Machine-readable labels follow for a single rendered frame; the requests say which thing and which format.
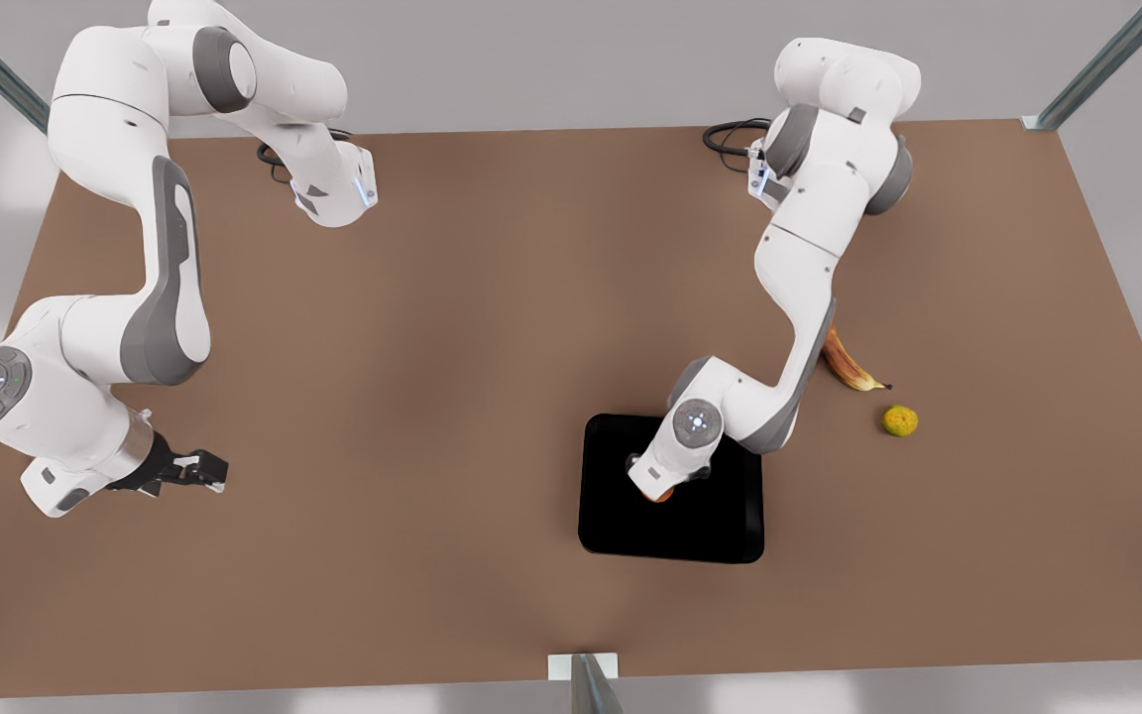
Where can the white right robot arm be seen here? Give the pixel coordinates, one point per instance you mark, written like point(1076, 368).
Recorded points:
point(95, 149)

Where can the brown spotted banana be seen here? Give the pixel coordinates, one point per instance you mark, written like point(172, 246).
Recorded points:
point(847, 365)

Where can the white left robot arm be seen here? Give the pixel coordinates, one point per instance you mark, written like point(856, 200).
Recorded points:
point(809, 238)

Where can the yellow-green round fruit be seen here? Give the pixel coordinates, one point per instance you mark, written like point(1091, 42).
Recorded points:
point(900, 420)

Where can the black square tray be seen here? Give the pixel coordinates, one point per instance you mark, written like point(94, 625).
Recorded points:
point(630, 496)

